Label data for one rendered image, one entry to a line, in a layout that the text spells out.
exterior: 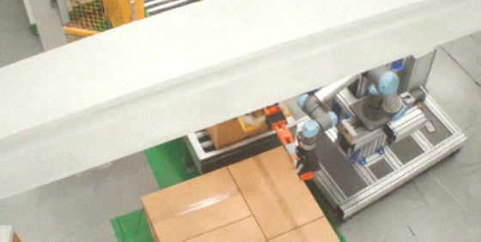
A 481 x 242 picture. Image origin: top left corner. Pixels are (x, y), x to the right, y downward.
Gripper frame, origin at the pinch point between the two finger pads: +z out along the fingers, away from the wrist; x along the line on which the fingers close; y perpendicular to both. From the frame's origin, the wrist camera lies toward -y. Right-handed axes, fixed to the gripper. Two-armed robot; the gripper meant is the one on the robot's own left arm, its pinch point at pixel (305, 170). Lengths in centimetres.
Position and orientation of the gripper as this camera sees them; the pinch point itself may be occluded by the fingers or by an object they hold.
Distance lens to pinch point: 308.9
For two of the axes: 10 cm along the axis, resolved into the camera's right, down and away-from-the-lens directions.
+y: -3.8, -7.2, 5.8
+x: -9.3, 2.8, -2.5
